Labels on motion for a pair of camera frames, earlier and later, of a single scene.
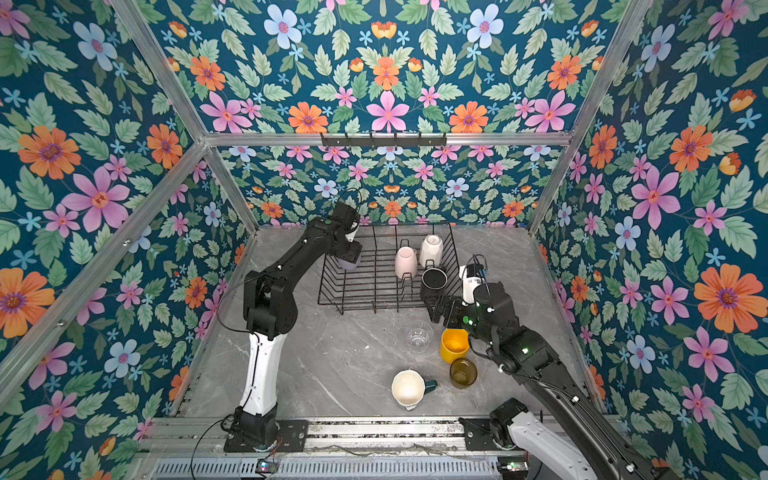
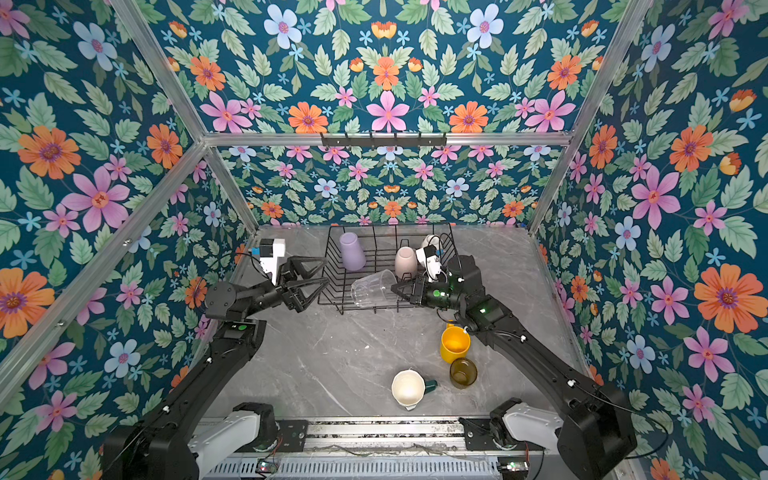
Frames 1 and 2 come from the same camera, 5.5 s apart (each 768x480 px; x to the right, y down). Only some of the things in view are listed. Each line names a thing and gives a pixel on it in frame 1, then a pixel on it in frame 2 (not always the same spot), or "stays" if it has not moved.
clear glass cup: (419, 337) to (374, 291)
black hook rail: (411, 139) stays
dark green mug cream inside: (409, 387) stays
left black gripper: (354, 244) to (289, 293)
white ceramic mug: (431, 249) stays
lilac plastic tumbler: (347, 264) stays
